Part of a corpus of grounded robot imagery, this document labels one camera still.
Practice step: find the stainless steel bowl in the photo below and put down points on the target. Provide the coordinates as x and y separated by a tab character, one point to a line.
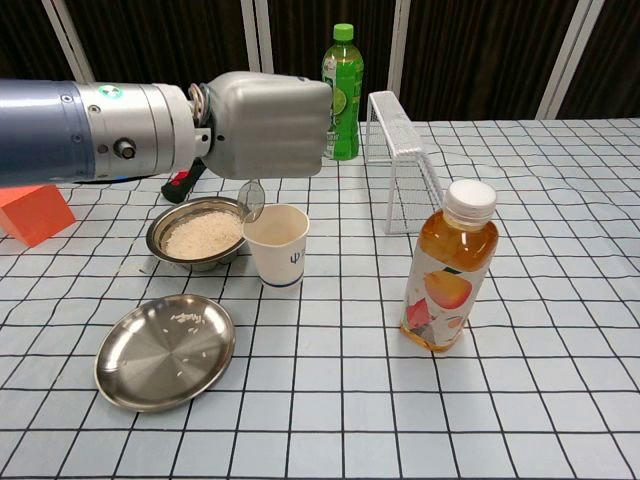
162	230

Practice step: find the checked blue tablecloth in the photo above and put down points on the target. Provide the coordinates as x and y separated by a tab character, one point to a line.
350	400

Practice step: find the metal spoon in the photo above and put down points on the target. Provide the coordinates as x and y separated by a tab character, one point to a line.
251	200

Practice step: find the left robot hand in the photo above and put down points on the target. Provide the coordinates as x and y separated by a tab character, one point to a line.
270	125

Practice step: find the white partition frame post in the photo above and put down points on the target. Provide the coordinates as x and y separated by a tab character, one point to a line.
70	50
264	40
400	50
570	60
249	40

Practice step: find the stainless steel plate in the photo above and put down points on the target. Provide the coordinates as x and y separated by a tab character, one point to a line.
160	360

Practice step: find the white paper cup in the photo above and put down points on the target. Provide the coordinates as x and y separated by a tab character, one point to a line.
280	260

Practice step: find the black red claw hammer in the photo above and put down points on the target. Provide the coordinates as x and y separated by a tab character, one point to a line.
180	185

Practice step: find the white rice pile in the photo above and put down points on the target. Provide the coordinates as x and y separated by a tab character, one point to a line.
202	237

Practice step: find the peach drink bottle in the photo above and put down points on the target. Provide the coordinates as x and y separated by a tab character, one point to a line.
445	290

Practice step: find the orange foam block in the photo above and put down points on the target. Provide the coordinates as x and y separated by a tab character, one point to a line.
30	215

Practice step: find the green tea bottle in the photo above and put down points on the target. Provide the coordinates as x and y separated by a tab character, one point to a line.
347	125

